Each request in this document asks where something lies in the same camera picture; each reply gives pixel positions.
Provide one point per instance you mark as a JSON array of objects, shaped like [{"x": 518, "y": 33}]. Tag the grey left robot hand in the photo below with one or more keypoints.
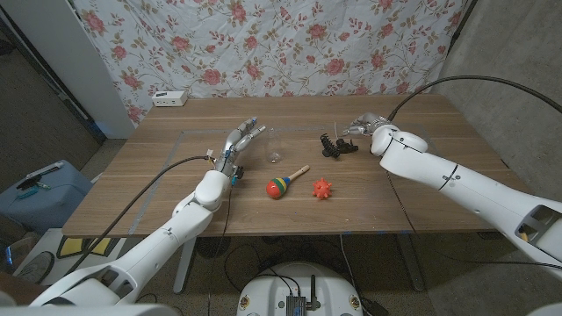
[{"x": 235, "y": 147}]

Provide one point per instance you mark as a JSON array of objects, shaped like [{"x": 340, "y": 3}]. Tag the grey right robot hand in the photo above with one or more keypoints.
[{"x": 366, "y": 124}]

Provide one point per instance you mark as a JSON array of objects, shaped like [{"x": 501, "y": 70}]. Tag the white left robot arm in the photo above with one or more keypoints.
[{"x": 153, "y": 246}]

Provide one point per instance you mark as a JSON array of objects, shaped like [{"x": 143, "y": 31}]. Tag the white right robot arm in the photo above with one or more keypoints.
[{"x": 465, "y": 184}]

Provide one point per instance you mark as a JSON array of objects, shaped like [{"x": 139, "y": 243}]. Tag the red spiky ball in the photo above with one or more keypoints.
[{"x": 322, "y": 188}]

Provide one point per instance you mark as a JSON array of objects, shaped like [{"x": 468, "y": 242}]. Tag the colourful wooden maraca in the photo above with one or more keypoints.
[{"x": 276, "y": 188}]

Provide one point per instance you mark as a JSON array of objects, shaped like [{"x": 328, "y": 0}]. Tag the white power strip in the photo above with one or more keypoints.
[{"x": 169, "y": 98}]

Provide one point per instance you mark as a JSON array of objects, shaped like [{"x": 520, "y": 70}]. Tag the black round floor base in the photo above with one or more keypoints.
[{"x": 215, "y": 248}]

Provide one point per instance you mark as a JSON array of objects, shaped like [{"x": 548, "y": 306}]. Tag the floral backdrop cloth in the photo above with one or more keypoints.
[{"x": 272, "y": 48}]

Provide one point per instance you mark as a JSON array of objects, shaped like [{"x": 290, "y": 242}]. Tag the white table leg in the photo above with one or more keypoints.
[{"x": 184, "y": 265}]

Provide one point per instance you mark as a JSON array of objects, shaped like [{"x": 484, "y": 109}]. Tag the black backdrop stand pole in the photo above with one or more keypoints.
[{"x": 461, "y": 28}]

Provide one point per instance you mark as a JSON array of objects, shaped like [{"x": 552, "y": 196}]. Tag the grey table leg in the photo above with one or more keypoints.
[{"x": 410, "y": 263}]

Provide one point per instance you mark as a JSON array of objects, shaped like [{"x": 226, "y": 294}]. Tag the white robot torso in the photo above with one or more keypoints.
[{"x": 272, "y": 289}]

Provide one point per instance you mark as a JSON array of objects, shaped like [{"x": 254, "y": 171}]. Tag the black antenna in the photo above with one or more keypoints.
[{"x": 313, "y": 292}]

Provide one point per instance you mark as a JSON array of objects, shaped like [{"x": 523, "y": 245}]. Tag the grey computer box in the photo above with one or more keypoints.
[{"x": 295, "y": 305}]

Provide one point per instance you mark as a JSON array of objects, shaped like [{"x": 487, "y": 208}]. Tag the blue storage case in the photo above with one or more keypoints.
[{"x": 52, "y": 206}]

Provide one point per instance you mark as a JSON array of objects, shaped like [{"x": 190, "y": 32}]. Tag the white wall panel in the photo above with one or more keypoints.
[{"x": 79, "y": 66}]

